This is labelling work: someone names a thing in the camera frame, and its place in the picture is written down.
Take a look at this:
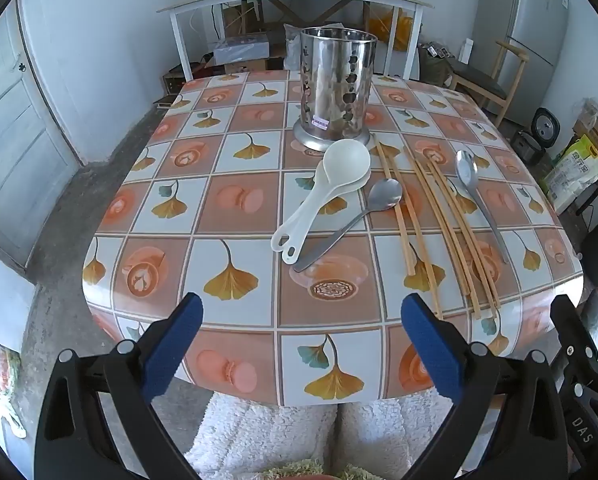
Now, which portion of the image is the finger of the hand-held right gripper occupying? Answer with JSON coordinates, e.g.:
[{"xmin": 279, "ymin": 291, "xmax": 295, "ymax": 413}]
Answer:
[{"xmin": 550, "ymin": 294, "xmax": 598, "ymax": 364}]

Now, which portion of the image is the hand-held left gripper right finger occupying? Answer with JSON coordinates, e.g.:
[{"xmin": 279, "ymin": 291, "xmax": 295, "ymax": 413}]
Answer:
[{"xmin": 400, "ymin": 292, "xmax": 567, "ymax": 480}]

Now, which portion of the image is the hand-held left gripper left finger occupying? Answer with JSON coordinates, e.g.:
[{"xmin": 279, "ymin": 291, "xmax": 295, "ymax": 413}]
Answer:
[{"xmin": 34, "ymin": 291, "xmax": 204, "ymax": 480}]

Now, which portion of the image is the steel spoon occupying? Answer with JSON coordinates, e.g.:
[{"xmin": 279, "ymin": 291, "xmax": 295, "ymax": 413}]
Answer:
[
  {"xmin": 454, "ymin": 149, "xmax": 510, "ymax": 265},
  {"xmin": 292, "ymin": 178, "xmax": 404, "ymax": 273}
]

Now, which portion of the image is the perforated steel utensil holder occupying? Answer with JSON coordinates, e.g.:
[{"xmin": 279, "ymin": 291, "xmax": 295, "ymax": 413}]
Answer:
[{"xmin": 293, "ymin": 26, "xmax": 378, "ymax": 153}]

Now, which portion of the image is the white fleece clothing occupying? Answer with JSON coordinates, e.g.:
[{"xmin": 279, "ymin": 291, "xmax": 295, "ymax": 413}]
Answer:
[{"xmin": 184, "ymin": 387, "xmax": 460, "ymax": 480}]

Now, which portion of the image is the yellow and white rice bag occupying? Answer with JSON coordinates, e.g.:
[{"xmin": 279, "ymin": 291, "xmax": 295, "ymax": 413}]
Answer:
[{"xmin": 544, "ymin": 135, "xmax": 598, "ymax": 213}]

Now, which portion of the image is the green fuzzy jacket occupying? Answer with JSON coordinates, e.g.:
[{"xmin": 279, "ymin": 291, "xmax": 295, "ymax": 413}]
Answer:
[{"xmin": 249, "ymin": 464, "xmax": 386, "ymax": 480}]

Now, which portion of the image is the black rice cooker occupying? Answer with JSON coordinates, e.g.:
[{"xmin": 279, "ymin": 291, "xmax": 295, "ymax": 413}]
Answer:
[{"xmin": 511, "ymin": 107, "xmax": 562, "ymax": 166}]

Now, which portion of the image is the white panel door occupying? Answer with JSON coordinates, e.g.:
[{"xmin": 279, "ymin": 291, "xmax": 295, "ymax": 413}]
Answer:
[{"xmin": 0, "ymin": 0, "xmax": 84, "ymax": 273}]

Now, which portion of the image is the wooden chair with dark seat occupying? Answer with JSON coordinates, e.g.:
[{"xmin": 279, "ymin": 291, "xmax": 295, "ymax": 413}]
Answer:
[{"xmin": 446, "ymin": 40, "xmax": 530, "ymax": 128}]

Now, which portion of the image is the dark red wooden box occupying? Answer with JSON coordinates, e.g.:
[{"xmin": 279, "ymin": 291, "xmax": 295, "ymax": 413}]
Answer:
[{"xmin": 163, "ymin": 62, "xmax": 204, "ymax": 93}]

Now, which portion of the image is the stained cardboard box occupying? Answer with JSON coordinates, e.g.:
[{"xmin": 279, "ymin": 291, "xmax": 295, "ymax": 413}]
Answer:
[{"xmin": 224, "ymin": 57, "xmax": 270, "ymax": 74}]

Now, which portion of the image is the grey wrapped box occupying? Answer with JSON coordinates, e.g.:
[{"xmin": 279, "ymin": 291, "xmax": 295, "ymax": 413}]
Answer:
[{"xmin": 214, "ymin": 32, "xmax": 270, "ymax": 66}]

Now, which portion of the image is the yellow plastic bag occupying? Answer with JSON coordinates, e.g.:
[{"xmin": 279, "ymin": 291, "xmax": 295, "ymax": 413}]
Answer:
[{"xmin": 369, "ymin": 7, "xmax": 414, "ymax": 53}]

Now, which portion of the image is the grey refrigerator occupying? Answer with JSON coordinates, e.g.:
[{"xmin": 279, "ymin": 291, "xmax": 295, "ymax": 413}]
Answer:
[{"xmin": 496, "ymin": 0, "xmax": 570, "ymax": 128}]

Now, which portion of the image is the white plastic bag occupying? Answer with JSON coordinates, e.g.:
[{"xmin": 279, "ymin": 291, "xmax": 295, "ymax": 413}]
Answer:
[{"xmin": 281, "ymin": 22, "xmax": 340, "ymax": 72}]

